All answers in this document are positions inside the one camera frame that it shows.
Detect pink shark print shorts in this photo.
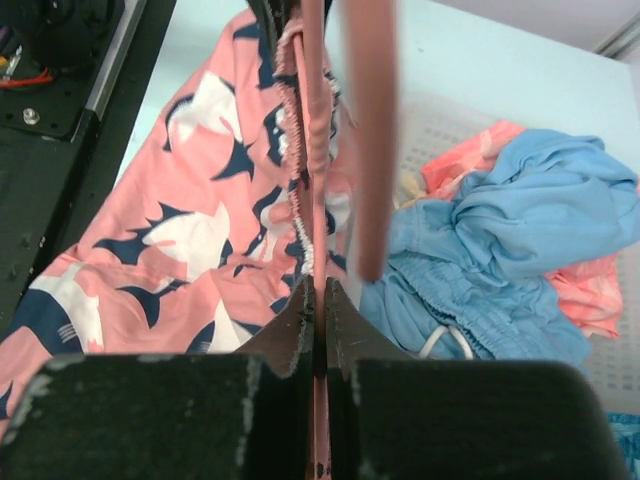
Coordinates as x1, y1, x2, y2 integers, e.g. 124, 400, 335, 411
0, 7, 361, 419

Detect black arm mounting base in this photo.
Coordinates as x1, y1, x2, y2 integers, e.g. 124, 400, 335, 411
1, 1, 175, 327

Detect coral pink garment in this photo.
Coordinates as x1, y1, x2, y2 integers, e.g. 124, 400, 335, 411
421, 121, 624, 339

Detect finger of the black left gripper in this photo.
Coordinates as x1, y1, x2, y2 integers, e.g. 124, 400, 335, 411
248, 0, 333, 50

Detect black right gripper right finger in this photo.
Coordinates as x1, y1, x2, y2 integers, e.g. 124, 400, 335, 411
325, 279, 629, 479

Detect light blue garment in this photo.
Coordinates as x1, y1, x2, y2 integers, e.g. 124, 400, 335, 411
359, 130, 639, 366

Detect white plastic laundry basket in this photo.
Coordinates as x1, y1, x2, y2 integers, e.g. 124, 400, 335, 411
395, 93, 639, 414

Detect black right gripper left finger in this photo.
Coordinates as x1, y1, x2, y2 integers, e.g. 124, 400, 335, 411
1, 279, 315, 479

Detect pink wire hanger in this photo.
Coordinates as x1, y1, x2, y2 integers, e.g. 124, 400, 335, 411
294, 1, 398, 479

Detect aluminium corner post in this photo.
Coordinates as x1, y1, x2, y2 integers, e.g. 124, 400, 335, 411
594, 22, 639, 60

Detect blue shark print shorts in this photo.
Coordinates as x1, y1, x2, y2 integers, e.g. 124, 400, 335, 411
607, 413, 640, 480

